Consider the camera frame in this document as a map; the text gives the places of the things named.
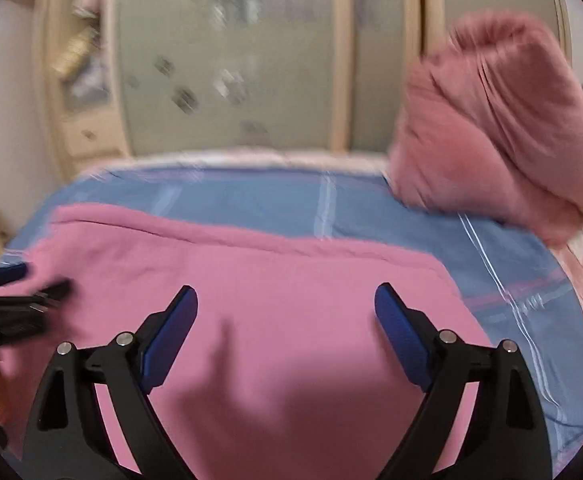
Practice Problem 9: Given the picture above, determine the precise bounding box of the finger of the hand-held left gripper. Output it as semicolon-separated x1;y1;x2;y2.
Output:
0;279;73;311
0;261;31;289

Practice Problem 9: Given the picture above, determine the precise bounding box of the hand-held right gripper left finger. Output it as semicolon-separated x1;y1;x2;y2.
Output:
21;285;199;480

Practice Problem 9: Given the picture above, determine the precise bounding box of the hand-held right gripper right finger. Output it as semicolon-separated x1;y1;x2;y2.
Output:
371;282;555;480

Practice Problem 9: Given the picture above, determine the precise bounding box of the pink and cream jacket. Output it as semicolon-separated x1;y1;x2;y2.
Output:
0;202;502;480

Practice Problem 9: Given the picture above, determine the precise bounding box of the blue striped bed sheet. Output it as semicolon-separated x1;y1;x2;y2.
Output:
6;165;583;461

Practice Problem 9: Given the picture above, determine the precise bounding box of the cream wardrobe with frosted doors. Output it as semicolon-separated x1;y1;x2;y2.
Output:
34;0;572;181

